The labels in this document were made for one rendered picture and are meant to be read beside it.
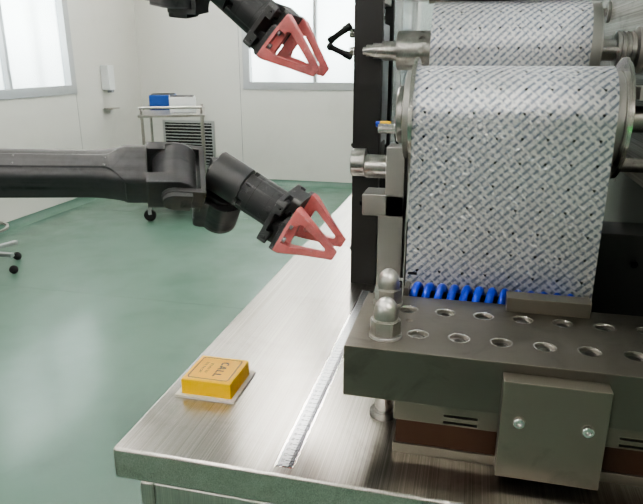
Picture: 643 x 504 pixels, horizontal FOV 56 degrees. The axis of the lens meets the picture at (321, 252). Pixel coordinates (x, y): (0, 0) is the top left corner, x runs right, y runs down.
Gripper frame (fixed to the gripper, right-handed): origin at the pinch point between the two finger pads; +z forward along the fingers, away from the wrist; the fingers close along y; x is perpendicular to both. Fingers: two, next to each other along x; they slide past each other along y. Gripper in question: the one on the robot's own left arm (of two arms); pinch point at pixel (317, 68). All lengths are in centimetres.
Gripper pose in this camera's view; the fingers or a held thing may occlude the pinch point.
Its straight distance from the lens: 87.6
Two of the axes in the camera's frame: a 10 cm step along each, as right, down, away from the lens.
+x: 6.3, -6.9, -3.6
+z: 7.5, 6.7, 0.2
